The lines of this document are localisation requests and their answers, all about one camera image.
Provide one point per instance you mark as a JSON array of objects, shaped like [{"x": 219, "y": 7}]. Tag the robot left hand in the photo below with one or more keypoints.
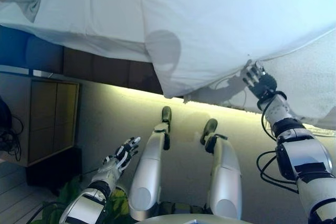
[{"x": 123, "y": 155}]

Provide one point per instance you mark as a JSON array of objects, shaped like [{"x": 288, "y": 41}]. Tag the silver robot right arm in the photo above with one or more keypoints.
[{"x": 304, "y": 155}]

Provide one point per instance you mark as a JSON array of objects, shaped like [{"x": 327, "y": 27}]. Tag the dark round object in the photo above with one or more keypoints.
[{"x": 4, "y": 113}]

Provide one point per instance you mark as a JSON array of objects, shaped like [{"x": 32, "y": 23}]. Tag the brown upholstered bed frame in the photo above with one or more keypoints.
[{"x": 99, "y": 69}]

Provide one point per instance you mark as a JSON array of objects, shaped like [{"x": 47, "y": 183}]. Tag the silver robot left leg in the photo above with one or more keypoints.
[{"x": 147, "y": 171}]

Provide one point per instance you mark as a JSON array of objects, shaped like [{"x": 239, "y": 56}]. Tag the white duvet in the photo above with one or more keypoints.
[{"x": 223, "y": 11}]

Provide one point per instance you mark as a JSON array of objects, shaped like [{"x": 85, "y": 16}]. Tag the silver robot leg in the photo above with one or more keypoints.
[
  {"x": 225, "y": 176},
  {"x": 147, "y": 171}
]

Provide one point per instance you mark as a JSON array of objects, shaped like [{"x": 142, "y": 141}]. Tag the wooden nightstand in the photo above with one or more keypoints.
[{"x": 50, "y": 119}]

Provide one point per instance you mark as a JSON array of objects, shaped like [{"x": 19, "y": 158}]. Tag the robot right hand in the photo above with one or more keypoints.
[{"x": 263, "y": 83}]

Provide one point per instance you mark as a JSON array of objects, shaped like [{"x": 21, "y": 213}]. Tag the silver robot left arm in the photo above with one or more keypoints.
[{"x": 86, "y": 203}]

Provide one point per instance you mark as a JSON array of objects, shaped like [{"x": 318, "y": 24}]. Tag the white fitted sheet mattress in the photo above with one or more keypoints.
[{"x": 92, "y": 11}]

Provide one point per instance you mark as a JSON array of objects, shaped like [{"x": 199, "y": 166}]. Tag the silver robot right leg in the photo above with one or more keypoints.
[{"x": 225, "y": 176}]

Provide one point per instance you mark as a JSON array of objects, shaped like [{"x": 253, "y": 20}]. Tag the silver robot torso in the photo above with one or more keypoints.
[{"x": 183, "y": 220}]

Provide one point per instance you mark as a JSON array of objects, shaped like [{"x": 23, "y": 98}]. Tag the green plant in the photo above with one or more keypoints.
[{"x": 71, "y": 190}]

